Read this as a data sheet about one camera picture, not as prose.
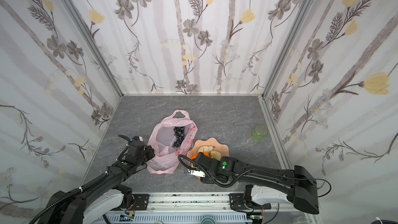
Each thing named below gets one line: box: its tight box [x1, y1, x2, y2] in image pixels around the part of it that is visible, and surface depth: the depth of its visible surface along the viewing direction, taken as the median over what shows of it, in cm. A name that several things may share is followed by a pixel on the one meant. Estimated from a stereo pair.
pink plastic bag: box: [147, 109, 198, 175], surface depth 92 cm
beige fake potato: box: [197, 145, 216, 153], surface depth 90 cm
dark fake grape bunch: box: [172, 126, 186, 148], surface depth 97 cm
